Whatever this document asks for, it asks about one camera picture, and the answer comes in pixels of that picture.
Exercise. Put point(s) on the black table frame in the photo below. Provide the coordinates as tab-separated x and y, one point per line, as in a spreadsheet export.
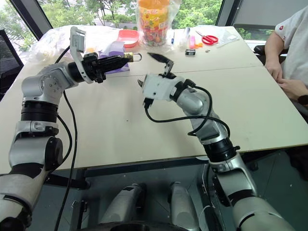
144	166

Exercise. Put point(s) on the small orange clip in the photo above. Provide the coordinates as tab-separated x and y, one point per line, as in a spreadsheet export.
198	45

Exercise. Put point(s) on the pink highlighter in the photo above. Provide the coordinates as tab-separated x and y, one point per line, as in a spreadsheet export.
192	41

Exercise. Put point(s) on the small orange object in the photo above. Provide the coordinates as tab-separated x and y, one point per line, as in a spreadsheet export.
90	50

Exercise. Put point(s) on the black chair armrest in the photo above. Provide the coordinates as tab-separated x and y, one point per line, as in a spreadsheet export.
258	49

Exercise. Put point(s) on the bag of colourful candies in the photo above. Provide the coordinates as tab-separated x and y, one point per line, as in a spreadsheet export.
175	14

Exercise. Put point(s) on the small black device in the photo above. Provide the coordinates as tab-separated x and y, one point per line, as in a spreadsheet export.
190	52

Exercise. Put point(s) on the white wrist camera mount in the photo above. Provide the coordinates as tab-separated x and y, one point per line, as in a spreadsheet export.
77	41
158	86

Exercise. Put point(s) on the red plastic container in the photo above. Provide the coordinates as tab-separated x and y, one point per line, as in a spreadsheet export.
127	36

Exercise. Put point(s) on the blue pen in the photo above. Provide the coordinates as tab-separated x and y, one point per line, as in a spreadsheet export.
172	39

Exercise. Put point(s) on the person's right hand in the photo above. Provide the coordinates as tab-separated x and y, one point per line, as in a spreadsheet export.
274	71

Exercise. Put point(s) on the candy jar with orange lid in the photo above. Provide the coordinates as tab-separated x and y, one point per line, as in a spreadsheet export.
154	21

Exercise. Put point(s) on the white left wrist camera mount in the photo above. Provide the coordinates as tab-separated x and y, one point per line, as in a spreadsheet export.
77	41

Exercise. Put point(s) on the crumpled clear plastic bag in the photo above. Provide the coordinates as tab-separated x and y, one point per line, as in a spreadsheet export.
53	41

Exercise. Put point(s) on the clear zip bag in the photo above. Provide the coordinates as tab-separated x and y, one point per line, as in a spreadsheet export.
228	38

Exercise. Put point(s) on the black wristwatch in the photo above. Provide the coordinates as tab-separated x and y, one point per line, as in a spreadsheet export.
303	99

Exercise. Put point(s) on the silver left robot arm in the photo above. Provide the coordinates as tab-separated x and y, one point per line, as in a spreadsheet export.
36	86

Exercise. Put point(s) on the person's right forearm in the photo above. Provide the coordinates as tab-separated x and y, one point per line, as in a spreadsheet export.
272	50

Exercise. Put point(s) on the black mesh office chair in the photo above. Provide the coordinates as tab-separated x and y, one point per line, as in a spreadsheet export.
9	62

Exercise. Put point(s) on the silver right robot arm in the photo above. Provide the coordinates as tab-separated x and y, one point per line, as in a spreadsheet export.
192	103

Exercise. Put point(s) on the person in white shirt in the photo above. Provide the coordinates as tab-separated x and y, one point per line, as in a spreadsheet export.
296	43

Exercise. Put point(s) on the brass padlock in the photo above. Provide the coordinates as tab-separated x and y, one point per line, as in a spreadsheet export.
130	56

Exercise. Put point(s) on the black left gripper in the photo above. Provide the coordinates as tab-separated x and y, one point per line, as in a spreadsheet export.
92	67

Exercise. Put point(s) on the grey rounded robot leg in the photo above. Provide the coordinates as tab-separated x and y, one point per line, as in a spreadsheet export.
120	204
183	207

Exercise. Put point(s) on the purple cloth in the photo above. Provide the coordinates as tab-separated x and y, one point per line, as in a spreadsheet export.
115	51

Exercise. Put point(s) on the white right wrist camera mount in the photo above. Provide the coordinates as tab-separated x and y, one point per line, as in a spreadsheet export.
158	86

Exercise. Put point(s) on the person's left hand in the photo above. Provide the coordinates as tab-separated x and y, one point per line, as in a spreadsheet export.
290	87

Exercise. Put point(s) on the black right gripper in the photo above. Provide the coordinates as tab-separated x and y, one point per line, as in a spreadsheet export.
169	76

